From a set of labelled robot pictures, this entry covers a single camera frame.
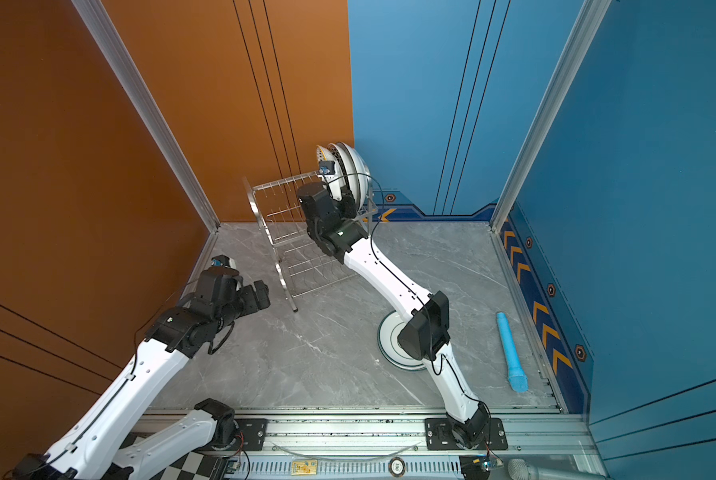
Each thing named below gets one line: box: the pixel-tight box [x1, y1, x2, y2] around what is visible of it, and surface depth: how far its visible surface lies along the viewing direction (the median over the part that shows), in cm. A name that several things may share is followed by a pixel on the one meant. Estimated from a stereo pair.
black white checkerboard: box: [150, 450, 227, 480], surface depth 67 cm
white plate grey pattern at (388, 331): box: [377, 310, 425, 371], surface depth 86 cm
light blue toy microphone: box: [496, 312, 528, 393], surface depth 85 cm
